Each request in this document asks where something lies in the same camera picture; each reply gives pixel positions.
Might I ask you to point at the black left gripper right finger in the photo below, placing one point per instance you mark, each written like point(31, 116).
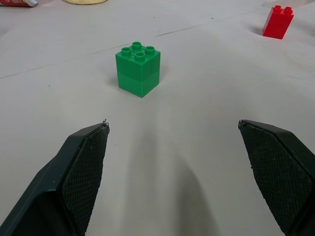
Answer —
point(278, 169)

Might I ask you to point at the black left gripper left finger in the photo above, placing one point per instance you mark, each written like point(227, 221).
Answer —
point(73, 177)

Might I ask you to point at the green building block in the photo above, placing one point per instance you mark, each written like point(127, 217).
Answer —
point(137, 71)

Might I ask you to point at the red toy brick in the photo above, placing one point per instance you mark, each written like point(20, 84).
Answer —
point(278, 23)

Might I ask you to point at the yellow round sponge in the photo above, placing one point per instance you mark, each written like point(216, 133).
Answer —
point(86, 1)

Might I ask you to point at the red and white can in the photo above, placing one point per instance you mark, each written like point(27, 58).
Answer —
point(17, 2)

